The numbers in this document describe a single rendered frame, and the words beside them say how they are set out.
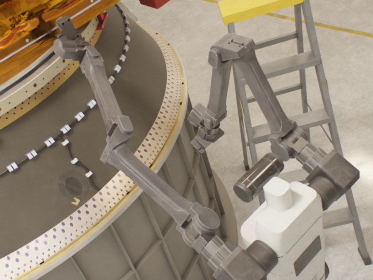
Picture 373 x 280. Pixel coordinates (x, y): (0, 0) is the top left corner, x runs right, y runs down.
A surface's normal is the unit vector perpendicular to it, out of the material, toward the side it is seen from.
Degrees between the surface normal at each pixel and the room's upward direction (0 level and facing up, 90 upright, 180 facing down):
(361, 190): 0
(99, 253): 90
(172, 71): 43
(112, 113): 36
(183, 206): 28
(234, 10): 0
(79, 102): 62
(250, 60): 67
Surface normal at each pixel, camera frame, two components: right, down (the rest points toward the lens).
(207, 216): 0.44, -0.69
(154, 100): 0.72, -0.38
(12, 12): 0.61, -0.11
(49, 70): 0.80, 0.22
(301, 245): 0.67, 0.35
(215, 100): -0.65, 0.62
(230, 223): -0.24, -0.73
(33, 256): 0.15, -0.21
